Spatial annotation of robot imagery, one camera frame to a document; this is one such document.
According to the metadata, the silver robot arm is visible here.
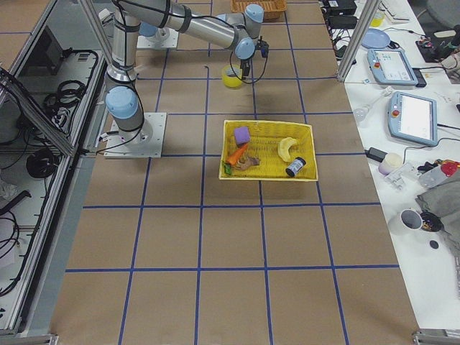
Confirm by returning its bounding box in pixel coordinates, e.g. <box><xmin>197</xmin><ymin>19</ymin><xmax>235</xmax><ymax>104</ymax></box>
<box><xmin>139</xmin><ymin>22</ymin><xmax>170</xmax><ymax>43</ymax></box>
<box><xmin>106</xmin><ymin>1</ymin><xmax>269</xmax><ymax>134</ymax></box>

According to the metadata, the orange toy carrot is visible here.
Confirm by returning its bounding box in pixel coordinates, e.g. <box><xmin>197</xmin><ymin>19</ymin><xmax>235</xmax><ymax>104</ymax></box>
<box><xmin>223</xmin><ymin>142</ymin><xmax>249</xmax><ymax>175</ymax></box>

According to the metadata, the teach pendant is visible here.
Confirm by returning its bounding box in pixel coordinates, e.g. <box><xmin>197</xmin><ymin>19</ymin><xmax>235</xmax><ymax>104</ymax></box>
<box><xmin>367</xmin><ymin>49</ymin><xmax>418</xmax><ymax>86</ymax></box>
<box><xmin>387</xmin><ymin>92</ymin><xmax>438</xmax><ymax>147</ymax></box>

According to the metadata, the yellow clear tape roll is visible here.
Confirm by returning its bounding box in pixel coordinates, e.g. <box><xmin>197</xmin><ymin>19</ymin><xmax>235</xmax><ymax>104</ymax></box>
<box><xmin>221</xmin><ymin>65</ymin><xmax>242</xmax><ymax>88</ymax></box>

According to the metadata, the black cylindrical can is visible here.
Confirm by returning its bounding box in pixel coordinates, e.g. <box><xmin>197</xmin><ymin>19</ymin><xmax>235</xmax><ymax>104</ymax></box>
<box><xmin>285</xmin><ymin>157</ymin><xmax>306</xmax><ymax>178</ymax></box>

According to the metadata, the white mug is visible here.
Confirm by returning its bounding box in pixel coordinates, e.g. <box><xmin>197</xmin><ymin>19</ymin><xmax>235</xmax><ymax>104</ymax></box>
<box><xmin>387</xmin><ymin>208</ymin><xmax>423</xmax><ymax>235</ymax></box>

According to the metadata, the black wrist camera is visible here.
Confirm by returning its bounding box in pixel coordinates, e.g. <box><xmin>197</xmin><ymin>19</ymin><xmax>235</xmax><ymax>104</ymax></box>
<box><xmin>256</xmin><ymin>39</ymin><xmax>270</xmax><ymax>59</ymax></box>

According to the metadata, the aluminium frame post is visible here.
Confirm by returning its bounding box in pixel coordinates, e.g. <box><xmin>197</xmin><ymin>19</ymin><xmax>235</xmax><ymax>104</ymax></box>
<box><xmin>337</xmin><ymin>0</ymin><xmax>381</xmax><ymax>82</ymax></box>

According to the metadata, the lower teach pendant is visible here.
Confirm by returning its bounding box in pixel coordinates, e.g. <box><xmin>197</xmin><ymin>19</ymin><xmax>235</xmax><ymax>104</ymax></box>
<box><xmin>387</xmin><ymin>92</ymin><xmax>438</xmax><ymax>147</ymax></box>

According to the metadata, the brown wicker basket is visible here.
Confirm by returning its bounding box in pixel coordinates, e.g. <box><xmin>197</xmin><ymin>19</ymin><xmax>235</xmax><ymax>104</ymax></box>
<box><xmin>229</xmin><ymin>0</ymin><xmax>288</xmax><ymax>22</ymax></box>

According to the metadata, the black power adapter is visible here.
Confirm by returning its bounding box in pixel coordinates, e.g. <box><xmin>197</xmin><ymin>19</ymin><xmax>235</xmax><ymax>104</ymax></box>
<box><xmin>364</xmin><ymin>147</ymin><xmax>387</xmax><ymax>163</ymax></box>

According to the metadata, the yellow woven basket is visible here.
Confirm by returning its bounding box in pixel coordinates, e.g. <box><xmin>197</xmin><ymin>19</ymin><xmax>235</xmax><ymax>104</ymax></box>
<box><xmin>218</xmin><ymin>120</ymin><xmax>318</xmax><ymax>182</ymax></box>

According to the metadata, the purple foam cube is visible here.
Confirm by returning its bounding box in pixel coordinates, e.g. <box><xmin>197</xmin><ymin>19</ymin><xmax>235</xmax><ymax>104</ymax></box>
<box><xmin>234</xmin><ymin>126</ymin><xmax>250</xmax><ymax>147</ymax></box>

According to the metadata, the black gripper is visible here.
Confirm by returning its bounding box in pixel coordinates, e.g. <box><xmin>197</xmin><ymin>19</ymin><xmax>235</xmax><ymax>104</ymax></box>
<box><xmin>240</xmin><ymin>58</ymin><xmax>251</xmax><ymax>80</ymax></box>

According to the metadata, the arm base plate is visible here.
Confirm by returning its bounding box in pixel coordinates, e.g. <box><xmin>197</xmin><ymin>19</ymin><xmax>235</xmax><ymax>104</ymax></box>
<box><xmin>137</xmin><ymin>29</ymin><xmax>178</xmax><ymax>50</ymax></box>
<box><xmin>103</xmin><ymin>112</ymin><xmax>167</xmax><ymax>159</ymax></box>

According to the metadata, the grey cloth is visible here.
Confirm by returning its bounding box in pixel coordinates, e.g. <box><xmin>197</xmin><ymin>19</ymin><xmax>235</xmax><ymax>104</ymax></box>
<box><xmin>415</xmin><ymin>177</ymin><xmax>459</xmax><ymax>265</ymax></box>

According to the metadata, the pale banana toy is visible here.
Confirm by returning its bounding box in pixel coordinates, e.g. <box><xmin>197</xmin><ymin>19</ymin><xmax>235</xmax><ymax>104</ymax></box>
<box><xmin>277</xmin><ymin>137</ymin><xmax>298</xmax><ymax>162</ymax></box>

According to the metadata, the upper teach pendant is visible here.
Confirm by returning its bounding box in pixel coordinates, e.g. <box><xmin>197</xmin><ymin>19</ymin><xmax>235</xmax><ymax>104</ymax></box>
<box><xmin>367</xmin><ymin>49</ymin><xmax>418</xmax><ymax>86</ymax></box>

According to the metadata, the blue plate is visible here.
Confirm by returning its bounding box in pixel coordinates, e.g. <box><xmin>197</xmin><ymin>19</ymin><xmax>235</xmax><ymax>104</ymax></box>
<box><xmin>361</xmin><ymin>28</ymin><xmax>391</xmax><ymax>50</ymax></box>

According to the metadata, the brown toy animal figure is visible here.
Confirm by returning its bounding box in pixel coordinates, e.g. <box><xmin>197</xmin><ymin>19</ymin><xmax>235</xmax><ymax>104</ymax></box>
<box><xmin>234</xmin><ymin>155</ymin><xmax>260</xmax><ymax>171</ymax></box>

